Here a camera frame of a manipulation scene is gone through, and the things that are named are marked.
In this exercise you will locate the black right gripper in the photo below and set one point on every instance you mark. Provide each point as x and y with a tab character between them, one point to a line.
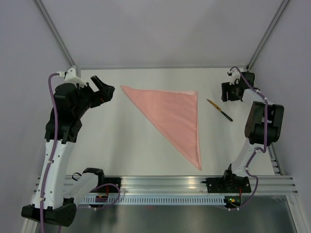
225	87

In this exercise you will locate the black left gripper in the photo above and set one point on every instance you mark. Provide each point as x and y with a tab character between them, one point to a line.
104	94

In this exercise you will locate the knife with black handle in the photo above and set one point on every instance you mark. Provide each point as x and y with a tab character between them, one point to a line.
220	110

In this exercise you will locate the pink cloth napkin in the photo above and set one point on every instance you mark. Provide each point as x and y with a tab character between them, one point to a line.
175	115

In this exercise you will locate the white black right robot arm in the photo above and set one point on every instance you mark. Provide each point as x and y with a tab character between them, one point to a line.
263	127

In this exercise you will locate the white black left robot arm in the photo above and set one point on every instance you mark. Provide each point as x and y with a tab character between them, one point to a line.
51	203

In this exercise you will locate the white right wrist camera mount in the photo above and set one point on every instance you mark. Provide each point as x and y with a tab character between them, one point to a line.
234	76

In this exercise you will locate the aluminium right side rail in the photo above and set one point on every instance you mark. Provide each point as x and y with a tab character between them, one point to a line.
272	150

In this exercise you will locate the aluminium rail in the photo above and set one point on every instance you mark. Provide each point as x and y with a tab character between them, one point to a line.
191	185
272	150

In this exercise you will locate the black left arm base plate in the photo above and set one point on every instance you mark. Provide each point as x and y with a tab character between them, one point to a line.
112	180

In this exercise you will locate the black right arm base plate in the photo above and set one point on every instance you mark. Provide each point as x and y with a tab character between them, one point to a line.
227	186

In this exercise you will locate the aluminium front rail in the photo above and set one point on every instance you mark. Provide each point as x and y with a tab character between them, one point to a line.
191	185

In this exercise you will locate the aluminium right corner post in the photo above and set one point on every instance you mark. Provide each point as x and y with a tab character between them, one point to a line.
268	32

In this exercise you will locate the aluminium corner post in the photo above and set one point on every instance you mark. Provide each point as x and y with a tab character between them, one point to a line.
268	32
41	8

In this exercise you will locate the aluminium left corner post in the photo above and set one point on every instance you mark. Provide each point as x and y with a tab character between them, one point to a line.
41	8

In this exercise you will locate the white slotted cable duct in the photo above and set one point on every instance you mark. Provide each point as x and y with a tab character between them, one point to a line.
154	200

